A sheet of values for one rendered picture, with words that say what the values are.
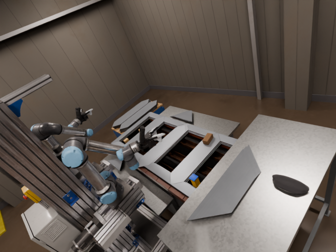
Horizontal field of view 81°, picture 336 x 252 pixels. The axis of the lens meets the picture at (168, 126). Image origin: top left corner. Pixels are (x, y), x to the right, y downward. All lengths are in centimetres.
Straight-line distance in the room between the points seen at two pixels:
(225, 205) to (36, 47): 428
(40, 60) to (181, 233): 413
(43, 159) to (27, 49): 333
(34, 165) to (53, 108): 325
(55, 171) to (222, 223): 116
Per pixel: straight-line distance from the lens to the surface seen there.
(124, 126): 292
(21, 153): 156
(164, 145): 222
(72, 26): 500
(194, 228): 134
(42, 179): 163
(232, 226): 130
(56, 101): 477
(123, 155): 136
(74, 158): 129
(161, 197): 201
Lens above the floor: 222
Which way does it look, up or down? 34 degrees down
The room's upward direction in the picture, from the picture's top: 24 degrees counter-clockwise
